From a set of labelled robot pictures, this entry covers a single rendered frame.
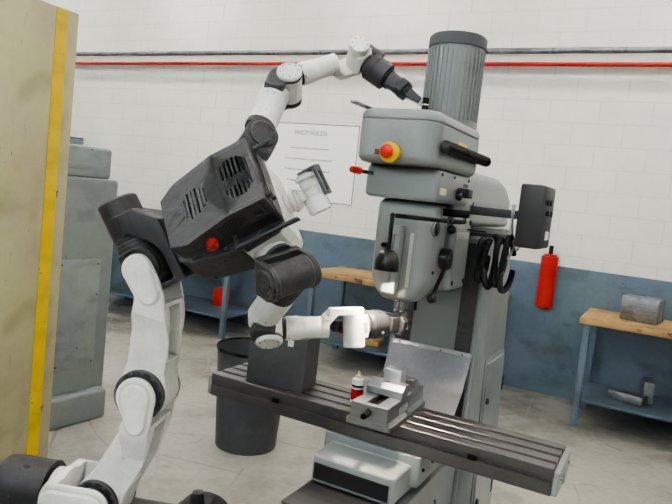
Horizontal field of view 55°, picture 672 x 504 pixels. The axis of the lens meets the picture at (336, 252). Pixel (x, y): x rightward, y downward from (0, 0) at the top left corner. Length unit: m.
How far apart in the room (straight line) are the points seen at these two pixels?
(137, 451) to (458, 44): 1.62
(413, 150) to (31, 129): 1.79
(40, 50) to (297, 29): 4.73
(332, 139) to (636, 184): 3.04
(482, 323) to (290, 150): 5.11
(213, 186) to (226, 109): 6.24
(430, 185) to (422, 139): 0.15
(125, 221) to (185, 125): 6.43
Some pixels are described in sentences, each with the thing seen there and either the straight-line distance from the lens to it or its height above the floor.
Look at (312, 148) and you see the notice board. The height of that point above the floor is 2.10.
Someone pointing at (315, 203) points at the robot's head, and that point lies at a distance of 1.72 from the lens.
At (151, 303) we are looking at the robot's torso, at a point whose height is 1.28.
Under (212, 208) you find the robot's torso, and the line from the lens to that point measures 1.62.
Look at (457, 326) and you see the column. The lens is 2.44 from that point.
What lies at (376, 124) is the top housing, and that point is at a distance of 1.92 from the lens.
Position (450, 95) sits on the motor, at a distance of 2.25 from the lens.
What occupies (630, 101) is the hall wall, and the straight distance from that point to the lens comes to 6.26.
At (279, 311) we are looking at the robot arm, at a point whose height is 1.30.
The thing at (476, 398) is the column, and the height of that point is 0.93.
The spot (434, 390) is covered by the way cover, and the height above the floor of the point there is 0.95.
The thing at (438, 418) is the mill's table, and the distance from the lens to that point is 2.19.
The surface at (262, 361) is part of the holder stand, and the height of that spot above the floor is 1.02.
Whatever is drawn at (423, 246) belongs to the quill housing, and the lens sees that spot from 1.99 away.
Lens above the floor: 1.62
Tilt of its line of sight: 5 degrees down
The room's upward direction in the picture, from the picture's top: 6 degrees clockwise
